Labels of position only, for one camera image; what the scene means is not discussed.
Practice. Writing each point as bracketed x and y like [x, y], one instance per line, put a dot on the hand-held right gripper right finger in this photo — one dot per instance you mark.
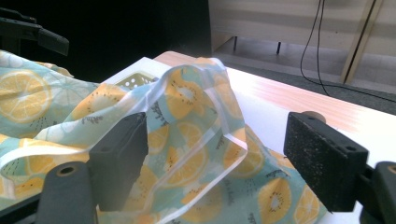
[327, 161]

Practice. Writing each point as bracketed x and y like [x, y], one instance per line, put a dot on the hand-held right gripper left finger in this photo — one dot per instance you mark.
[120, 158]

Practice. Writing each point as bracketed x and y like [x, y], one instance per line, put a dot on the cream plastic basket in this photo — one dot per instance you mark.
[135, 81]

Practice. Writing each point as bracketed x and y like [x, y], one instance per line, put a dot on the orange print fabric bag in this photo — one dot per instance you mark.
[193, 124]

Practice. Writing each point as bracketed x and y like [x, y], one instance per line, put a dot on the beige wooden cabinet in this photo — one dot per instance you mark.
[274, 21]

